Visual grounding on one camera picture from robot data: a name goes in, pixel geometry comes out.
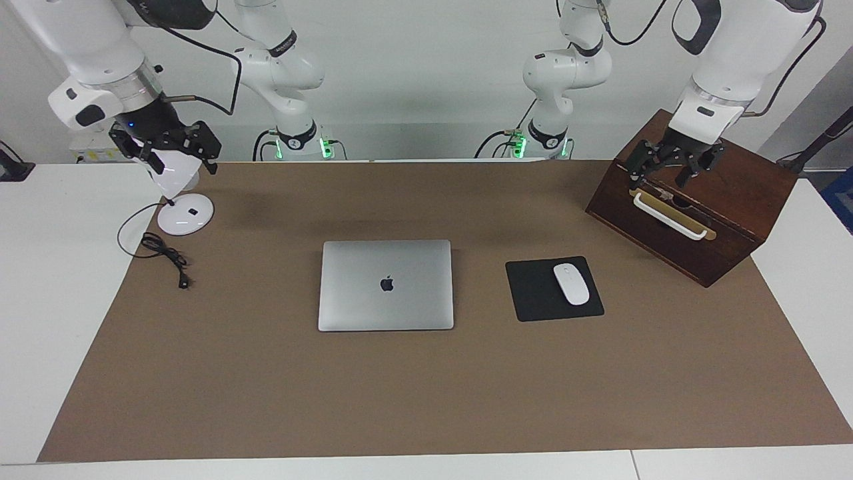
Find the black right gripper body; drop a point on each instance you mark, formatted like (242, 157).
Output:
(150, 121)

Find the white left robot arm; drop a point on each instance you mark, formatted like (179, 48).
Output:
(733, 60)

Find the dark wooden box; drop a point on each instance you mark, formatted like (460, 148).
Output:
(733, 193)

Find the blue panel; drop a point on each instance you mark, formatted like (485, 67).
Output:
(841, 196)

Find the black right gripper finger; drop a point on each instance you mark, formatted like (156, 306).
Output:
(205, 143)
(136, 146)

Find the silver laptop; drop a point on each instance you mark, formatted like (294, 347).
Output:
(386, 306)

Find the white power strip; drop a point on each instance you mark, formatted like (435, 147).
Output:
(93, 152)

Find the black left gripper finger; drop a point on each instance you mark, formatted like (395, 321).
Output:
(646, 156)
(703, 163)

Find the black clamp mount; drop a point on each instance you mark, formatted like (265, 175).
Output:
(13, 170)

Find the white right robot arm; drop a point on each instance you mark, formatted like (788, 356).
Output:
(86, 40)

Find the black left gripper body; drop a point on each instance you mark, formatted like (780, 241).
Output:
(690, 145)

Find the white desk lamp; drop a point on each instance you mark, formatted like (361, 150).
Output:
(185, 216)

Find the black mouse pad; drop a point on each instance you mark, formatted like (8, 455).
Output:
(530, 293)

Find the white computer mouse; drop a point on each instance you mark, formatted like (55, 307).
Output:
(571, 284)

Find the brown table mat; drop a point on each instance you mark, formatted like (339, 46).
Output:
(266, 400)

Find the black stand pole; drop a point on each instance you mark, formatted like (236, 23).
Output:
(826, 133)

